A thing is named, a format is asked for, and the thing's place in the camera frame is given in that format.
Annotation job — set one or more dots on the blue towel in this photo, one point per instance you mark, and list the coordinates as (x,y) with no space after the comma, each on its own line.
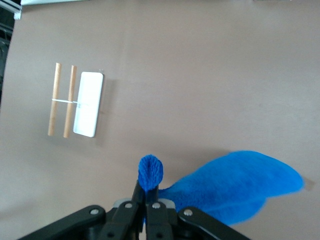
(237,180)

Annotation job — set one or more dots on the white towel rack base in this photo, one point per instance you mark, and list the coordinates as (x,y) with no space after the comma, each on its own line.
(87,105)

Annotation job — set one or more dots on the wooden rack rod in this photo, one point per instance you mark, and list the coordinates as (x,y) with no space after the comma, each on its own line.
(67,120)
(53,112)

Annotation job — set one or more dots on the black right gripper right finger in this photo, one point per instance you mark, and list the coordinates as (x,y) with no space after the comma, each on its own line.
(160,222)

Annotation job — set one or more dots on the aluminium frame profile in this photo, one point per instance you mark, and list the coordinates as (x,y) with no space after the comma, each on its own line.
(16,12)

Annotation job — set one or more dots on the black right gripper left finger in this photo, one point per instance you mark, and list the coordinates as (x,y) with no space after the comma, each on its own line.
(120,222)

